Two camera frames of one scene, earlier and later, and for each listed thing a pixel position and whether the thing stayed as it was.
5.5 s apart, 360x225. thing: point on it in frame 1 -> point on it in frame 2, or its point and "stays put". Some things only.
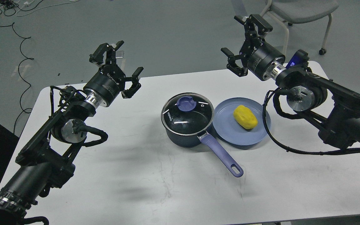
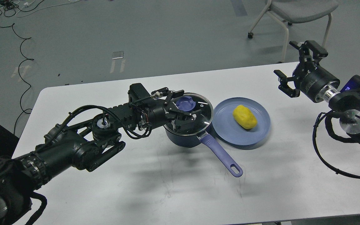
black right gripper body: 258,55 -> 313,81
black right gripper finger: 240,71 -> 295,92
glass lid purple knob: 186,103 stays put
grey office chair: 286,12 stays put
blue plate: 227,125 stays put
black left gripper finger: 97,57 -> 164,92
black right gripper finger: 262,26 -> 317,51
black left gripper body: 108,81 -> 160,112
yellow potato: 245,117 stays put
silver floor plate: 119,54 stays put
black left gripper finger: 128,93 -> 182,117
